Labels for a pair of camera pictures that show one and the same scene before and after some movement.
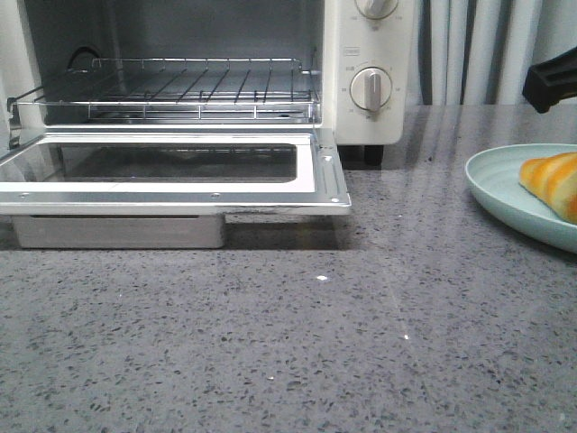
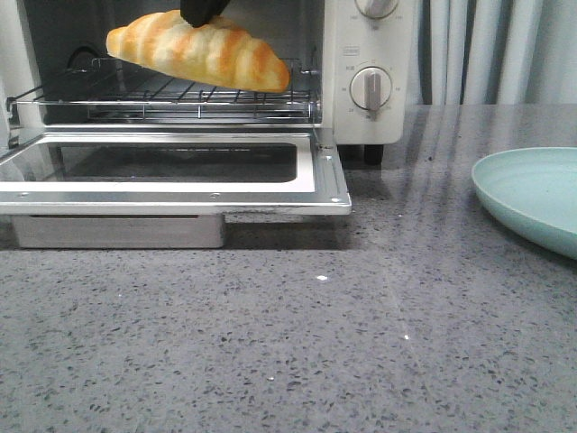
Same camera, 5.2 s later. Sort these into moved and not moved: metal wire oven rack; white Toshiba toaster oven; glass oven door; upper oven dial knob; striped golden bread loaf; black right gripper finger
Moved: black right gripper finger; striped golden bread loaf
Not moved: white Toshiba toaster oven; glass oven door; metal wire oven rack; upper oven dial knob
